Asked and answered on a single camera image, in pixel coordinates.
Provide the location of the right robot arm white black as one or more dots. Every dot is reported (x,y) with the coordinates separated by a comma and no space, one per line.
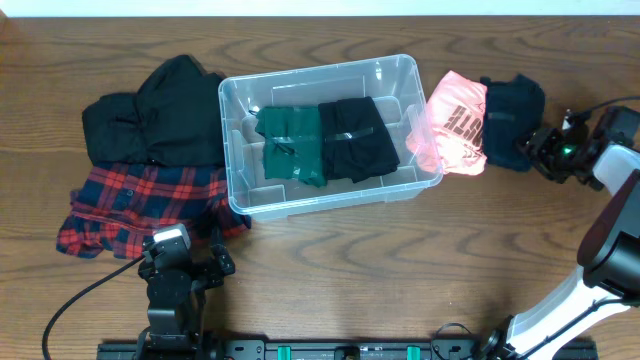
(605,281)

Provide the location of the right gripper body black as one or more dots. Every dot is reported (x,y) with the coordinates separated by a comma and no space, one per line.
(556,158)

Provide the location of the red navy plaid shirt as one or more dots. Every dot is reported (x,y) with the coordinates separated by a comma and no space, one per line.
(121,206)

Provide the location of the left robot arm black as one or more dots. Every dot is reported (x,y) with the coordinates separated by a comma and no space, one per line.
(176,286)

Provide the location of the dark green garment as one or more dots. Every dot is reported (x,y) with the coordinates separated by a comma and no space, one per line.
(292,144)

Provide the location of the pink printed shirt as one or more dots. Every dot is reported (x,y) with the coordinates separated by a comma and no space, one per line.
(455,115)

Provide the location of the black garment left pile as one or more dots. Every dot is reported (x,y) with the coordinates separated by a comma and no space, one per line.
(172,120)

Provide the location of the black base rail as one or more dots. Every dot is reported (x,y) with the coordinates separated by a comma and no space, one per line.
(441,347)

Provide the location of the black garment with tape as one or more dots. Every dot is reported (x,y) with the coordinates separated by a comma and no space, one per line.
(356,142)

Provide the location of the clear plastic storage bin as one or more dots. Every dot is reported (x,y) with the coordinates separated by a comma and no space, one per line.
(394,84)

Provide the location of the navy garment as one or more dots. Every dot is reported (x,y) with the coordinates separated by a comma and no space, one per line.
(513,110)

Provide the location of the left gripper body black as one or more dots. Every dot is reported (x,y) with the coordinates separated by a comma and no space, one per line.
(206,277)

